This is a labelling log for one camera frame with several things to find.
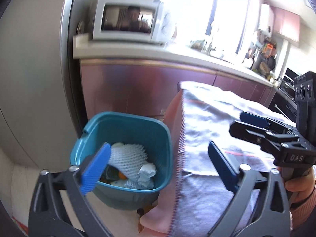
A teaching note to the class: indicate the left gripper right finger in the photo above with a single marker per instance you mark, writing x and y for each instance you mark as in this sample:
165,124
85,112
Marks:
270,216

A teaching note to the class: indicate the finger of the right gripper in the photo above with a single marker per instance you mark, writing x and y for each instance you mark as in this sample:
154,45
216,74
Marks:
268,141
266,123

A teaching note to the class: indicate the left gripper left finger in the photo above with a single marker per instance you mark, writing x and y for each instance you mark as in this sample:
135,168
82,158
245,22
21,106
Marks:
47,214

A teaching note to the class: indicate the gold snack wrapper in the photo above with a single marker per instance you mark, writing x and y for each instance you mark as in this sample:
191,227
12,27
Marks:
110,174

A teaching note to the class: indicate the white foam fruit net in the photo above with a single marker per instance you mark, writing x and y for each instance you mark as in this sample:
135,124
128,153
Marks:
128,159

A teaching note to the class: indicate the white tissue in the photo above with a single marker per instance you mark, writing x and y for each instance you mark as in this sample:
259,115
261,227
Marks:
146,174

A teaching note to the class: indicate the orange peel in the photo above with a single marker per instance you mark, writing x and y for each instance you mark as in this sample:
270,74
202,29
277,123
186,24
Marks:
121,176

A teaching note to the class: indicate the crushed paper cup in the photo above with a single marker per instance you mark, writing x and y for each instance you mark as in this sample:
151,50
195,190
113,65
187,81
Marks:
130,184

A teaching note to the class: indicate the teal plastic trash bin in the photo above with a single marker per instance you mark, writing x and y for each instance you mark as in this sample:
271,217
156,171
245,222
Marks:
120,128

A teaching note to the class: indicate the purple kitchen counter cabinets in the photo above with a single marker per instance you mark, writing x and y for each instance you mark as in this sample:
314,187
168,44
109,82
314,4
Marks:
142,79

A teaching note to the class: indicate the person's right hand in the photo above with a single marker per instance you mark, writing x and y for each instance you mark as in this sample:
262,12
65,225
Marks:
303,186

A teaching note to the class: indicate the black built-in oven stove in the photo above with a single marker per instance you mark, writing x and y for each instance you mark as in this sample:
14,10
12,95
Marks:
283,101

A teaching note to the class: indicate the black hanging frying pan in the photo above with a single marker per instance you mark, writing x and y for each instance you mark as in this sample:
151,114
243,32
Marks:
271,63

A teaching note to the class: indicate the purple plaid tablecloth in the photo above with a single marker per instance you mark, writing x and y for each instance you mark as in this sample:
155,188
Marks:
224,186

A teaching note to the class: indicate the white water heater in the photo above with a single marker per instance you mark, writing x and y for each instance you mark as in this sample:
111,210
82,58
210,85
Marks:
266,20

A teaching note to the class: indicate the pink under cloth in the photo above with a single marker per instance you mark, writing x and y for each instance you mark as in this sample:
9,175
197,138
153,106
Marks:
157,221

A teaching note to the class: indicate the grey refrigerator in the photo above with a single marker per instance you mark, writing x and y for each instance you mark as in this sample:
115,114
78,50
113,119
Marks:
38,126

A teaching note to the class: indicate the white microwave oven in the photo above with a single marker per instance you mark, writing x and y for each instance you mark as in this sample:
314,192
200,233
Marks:
141,21

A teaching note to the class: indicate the pink wall cabinet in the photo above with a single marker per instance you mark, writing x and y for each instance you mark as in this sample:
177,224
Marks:
286,25

